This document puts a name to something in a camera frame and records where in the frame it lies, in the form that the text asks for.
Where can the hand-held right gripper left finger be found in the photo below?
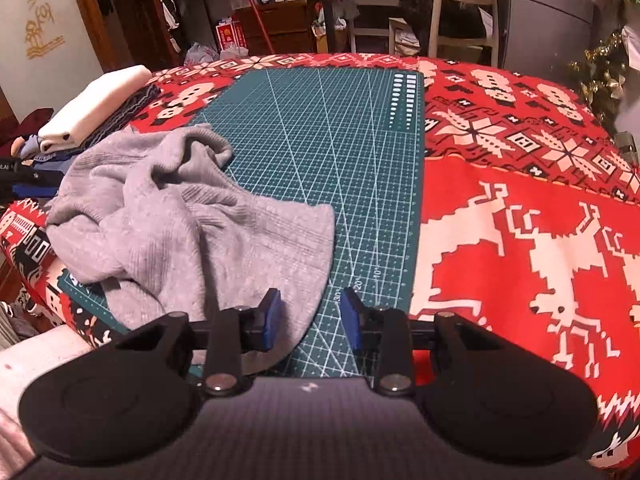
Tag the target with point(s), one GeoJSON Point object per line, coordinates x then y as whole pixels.
{"type": "Point", "coordinates": [272, 321]}

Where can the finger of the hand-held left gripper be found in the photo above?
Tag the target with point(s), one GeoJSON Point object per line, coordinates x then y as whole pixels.
{"type": "Point", "coordinates": [27, 172]}
{"type": "Point", "coordinates": [35, 191]}

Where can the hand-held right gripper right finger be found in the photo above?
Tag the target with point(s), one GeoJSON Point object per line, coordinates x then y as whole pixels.
{"type": "Point", "coordinates": [352, 321]}

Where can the grey ribbed shirt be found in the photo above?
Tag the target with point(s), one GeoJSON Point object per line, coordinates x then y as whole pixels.
{"type": "Point", "coordinates": [175, 220]}

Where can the dark red clothes pile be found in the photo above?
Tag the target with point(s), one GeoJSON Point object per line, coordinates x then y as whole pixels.
{"type": "Point", "coordinates": [37, 121]}

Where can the folded blue jeans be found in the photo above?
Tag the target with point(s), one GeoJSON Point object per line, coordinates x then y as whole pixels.
{"type": "Point", "coordinates": [47, 152]}

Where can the folded cream sweater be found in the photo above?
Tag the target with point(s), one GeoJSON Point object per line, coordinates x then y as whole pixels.
{"type": "Point", "coordinates": [90, 110]}

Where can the folded dark patterned garment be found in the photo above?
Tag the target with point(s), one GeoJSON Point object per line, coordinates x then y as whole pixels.
{"type": "Point", "coordinates": [135, 105]}

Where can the green cutting mat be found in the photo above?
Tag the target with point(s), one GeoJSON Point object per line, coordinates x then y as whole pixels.
{"type": "Point", "coordinates": [325, 160]}

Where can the white plastic bag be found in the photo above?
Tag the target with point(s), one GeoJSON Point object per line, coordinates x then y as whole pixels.
{"type": "Point", "coordinates": [201, 54]}

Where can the red patterned blanket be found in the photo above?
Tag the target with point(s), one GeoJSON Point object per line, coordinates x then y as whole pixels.
{"type": "Point", "coordinates": [500, 160]}

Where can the red box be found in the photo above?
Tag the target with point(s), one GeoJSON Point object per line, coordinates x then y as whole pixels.
{"type": "Point", "coordinates": [231, 35]}

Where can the wooden dresser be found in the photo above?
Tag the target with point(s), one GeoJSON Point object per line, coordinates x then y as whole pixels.
{"type": "Point", "coordinates": [280, 25]}

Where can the dark furry animal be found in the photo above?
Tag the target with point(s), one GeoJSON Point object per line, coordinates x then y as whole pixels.
{"type": "Point", "coordinates": [417, 7]}

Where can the christmas tree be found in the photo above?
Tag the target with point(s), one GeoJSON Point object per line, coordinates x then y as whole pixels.
{"type": "Point", "coordinates": [602, 75]}

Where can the grey refrigerator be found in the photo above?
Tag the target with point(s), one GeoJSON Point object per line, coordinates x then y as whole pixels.
{"type": "Point", "coordinates": [550, 10]}

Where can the wooden door frame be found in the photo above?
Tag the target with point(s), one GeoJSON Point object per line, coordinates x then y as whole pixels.
{"type": "Point", "coordinates": [90, 10]}

